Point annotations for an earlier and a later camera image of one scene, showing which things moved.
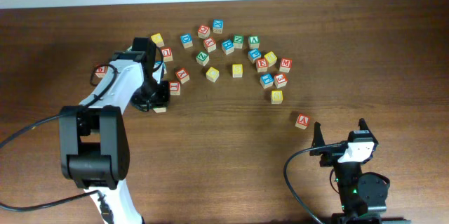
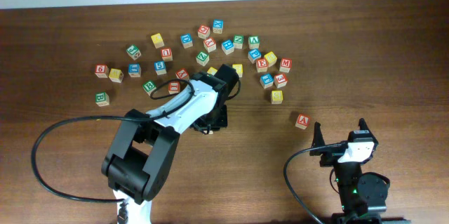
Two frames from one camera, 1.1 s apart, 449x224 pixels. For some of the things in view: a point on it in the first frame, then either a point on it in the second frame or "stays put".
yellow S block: (276, 97) stays put
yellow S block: (237, 71) stays put
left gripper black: (151, 101) → (215, 121)
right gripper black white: (328, 156) stays put
